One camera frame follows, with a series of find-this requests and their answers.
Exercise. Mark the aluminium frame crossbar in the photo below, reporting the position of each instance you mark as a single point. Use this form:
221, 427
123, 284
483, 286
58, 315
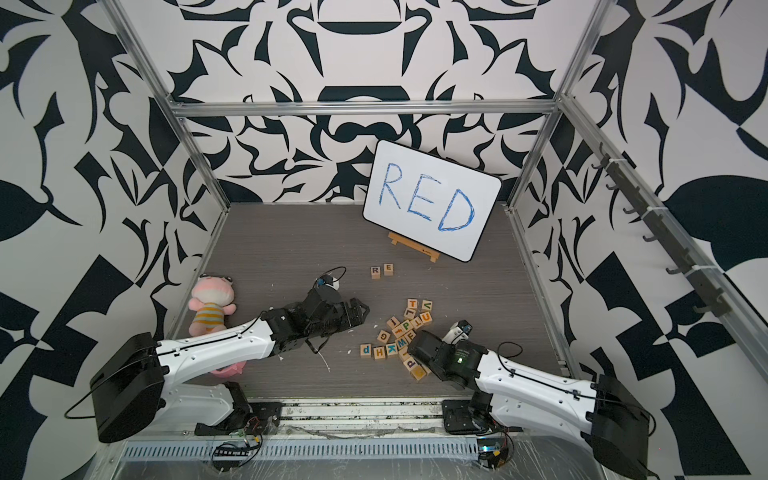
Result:
189, 110

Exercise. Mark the white perforated cable duct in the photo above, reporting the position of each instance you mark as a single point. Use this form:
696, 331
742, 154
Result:
459, 448

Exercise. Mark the yellow faced wooden block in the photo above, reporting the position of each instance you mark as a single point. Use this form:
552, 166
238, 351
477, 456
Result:
418, 373

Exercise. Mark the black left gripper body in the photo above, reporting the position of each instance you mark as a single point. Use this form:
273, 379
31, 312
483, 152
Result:
339, 322

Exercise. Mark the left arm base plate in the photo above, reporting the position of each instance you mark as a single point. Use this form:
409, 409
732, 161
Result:
255, 419

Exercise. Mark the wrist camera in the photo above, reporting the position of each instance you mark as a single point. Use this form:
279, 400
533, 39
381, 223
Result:
329, 280
458, 331

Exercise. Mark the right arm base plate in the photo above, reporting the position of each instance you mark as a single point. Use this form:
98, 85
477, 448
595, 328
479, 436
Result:
467, 417

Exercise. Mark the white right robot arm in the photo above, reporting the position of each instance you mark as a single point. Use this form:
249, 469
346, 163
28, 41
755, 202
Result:
601, 416

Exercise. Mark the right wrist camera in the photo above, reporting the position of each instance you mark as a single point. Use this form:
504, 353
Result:
458, 331

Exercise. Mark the left circuit board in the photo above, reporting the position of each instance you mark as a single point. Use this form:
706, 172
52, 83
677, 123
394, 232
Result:
228, 456

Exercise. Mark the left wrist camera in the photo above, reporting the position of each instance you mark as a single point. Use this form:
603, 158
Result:
329, 280

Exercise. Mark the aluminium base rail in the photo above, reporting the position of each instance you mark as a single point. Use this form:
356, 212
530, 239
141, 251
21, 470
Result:
359, 417

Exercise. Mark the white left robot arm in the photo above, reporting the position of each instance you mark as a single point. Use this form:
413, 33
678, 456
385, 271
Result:
148, 382

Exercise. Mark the right circuit board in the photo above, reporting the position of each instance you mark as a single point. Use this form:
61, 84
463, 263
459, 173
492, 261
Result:
494, 452

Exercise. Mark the white whiteboard with RED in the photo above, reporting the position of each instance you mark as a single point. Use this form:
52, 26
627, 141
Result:
434, 202

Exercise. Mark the circuit board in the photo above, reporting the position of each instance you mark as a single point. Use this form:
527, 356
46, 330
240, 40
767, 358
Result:
228, 456
494, 452

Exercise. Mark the black hook rack rail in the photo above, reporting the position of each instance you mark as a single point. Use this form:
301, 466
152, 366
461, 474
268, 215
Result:
665, 231

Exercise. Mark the small wooden easel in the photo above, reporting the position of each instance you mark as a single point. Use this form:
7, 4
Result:
397, 239

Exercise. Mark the pink plush toy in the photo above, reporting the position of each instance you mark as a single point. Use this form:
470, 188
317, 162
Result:
212, 301

